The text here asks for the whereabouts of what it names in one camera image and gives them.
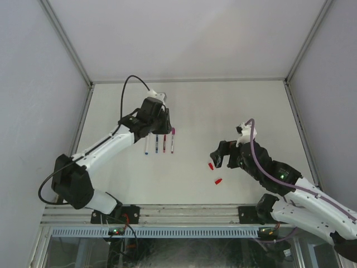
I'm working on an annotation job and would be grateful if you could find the red gel pen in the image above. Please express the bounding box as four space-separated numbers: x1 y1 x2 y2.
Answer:
163 135 167 153

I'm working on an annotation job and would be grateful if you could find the thin white red-tip pen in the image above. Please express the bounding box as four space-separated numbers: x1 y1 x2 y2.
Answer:
171 134 175 154

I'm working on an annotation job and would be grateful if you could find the blue white marker pen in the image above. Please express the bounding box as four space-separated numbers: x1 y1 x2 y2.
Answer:
144 135 150 155

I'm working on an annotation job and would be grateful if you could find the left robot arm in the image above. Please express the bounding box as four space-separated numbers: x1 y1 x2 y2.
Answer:
51 93 172 214

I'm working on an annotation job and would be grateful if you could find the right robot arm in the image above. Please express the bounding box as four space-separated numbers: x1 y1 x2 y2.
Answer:
210 141 356 262

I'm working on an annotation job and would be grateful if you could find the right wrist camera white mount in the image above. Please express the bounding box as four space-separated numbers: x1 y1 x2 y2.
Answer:
236 123 257 147

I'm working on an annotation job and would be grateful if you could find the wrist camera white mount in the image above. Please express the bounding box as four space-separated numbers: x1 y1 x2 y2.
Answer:
148 89 167 105
236 123 257 147

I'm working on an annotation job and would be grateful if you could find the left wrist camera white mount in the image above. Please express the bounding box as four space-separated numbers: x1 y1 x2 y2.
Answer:
148 89 167 105

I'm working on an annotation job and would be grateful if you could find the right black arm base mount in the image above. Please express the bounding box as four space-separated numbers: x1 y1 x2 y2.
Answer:
238 205 277 225

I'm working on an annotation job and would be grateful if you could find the black camera cable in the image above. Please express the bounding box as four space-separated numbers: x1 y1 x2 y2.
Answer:
38 74 151 205

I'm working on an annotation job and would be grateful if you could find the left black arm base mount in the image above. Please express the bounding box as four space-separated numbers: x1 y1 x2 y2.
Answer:
90 205 140 224

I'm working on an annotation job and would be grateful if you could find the blue cable duct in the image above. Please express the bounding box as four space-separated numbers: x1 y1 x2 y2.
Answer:
51 226 259 238

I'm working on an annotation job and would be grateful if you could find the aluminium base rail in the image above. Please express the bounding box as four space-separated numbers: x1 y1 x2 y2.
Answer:
41 204 246 227

